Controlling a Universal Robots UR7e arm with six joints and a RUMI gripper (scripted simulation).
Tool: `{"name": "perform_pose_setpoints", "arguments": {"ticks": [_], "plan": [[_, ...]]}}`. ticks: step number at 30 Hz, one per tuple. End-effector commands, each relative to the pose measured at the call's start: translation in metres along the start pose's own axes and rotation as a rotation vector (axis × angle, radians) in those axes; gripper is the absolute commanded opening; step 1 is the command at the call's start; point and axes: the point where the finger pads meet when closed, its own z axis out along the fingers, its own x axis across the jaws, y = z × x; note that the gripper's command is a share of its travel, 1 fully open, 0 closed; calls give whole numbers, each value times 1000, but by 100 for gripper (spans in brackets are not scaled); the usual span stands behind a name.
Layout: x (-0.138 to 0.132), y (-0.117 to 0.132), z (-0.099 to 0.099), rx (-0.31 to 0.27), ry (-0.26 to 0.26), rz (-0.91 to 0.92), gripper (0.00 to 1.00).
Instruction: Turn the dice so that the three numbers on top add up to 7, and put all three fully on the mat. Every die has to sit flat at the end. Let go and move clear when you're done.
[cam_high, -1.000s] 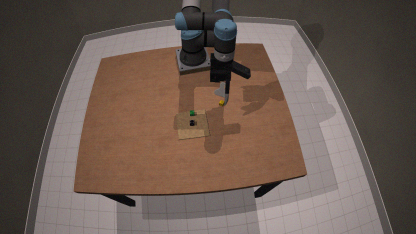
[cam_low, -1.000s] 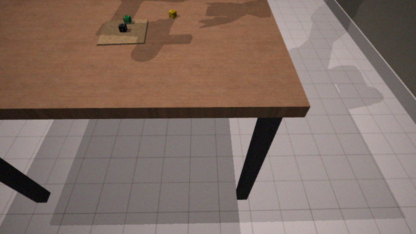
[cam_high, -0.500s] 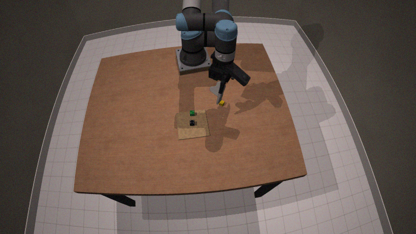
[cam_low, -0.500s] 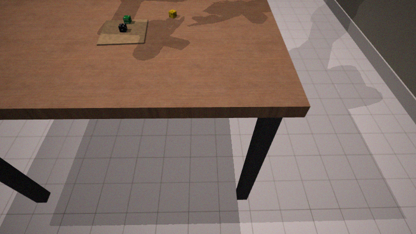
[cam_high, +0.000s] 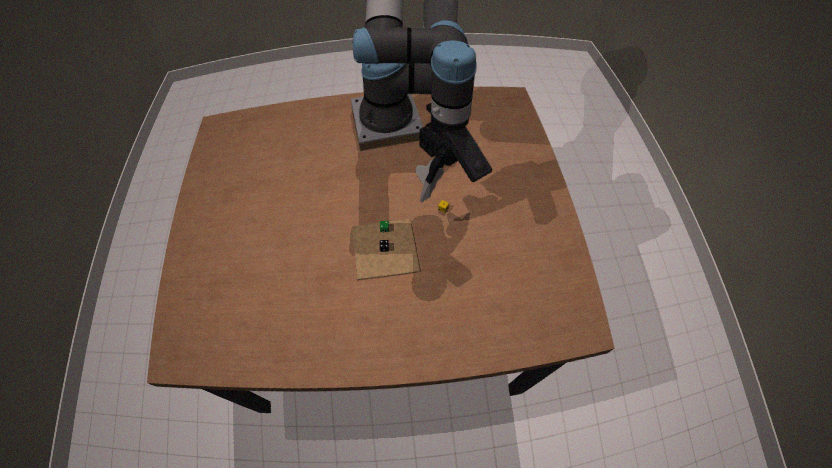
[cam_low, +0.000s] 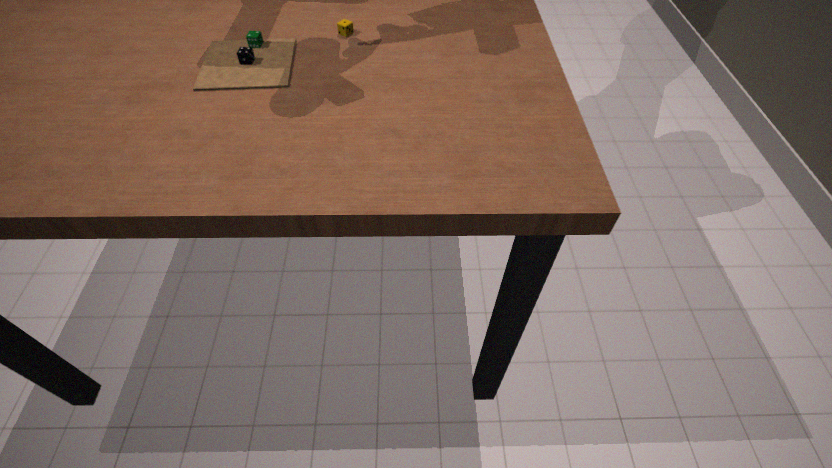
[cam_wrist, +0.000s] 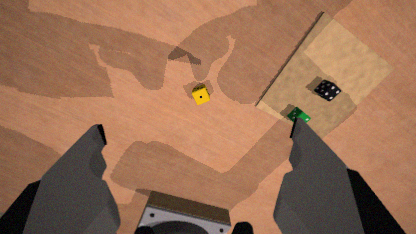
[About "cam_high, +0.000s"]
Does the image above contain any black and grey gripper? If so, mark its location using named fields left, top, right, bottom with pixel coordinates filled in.
left=415, top=103, right=469, bottom=202

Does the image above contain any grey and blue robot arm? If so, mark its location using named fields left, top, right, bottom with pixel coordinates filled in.
left=353, top=0, right=492, bottom=182

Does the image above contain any tan square mat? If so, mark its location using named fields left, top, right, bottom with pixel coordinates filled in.
left=352, top=219, right=420, bottom=280

